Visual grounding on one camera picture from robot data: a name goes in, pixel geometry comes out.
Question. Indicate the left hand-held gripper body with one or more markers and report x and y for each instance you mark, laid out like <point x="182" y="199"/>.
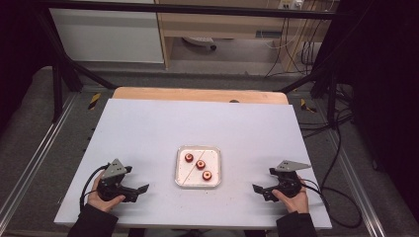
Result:
<point x="112" y="184"/>

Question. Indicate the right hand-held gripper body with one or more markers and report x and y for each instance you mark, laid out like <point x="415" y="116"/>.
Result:
<point x="288" y="184"/>

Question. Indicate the thin wooden skewer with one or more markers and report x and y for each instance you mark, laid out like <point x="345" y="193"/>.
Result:
<point x="192" y="171"/>

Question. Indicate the red hawthorn berry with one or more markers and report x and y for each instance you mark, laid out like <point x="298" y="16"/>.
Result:
<point x="188" y="157"/>
<point x="207" y="175"/>
<point x="200" y="164"/>

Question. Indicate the white square metal tray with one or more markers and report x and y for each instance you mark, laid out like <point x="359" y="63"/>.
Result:
<point x="210" y="154"/>

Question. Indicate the person's right hand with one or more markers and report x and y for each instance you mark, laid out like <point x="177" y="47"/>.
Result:
<point x="298" y="204"/>

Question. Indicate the person's left hand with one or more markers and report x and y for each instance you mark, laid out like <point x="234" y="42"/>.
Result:
<point x="100" y="204"/>

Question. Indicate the wooden board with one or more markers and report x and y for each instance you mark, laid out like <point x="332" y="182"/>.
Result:
<point x="197" y="94"/>

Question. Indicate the black curtain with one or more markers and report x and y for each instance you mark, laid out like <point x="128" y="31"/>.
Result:
<point x="385" y="82"/>
<point x="16" y="49"/>

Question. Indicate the white cabinet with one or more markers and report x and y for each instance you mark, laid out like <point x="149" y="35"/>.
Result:
<point x="108" y="36"/>

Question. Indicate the white power strip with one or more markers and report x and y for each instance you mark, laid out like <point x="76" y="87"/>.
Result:
<point x="199" y="41"/>

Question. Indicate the wooden desk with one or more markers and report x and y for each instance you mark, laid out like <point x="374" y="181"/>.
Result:
<point x="224" y="24"/>

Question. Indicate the aluminium rail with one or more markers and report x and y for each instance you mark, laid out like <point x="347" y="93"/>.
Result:
<point x="36" y="154"/>
<point x="359" y="187"/>

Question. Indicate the white wall socket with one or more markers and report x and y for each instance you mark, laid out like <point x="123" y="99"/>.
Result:
<point x="290" y="4"/>

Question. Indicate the black metal frame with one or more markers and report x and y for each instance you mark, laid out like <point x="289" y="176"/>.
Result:
<point x="197" y="9"/>

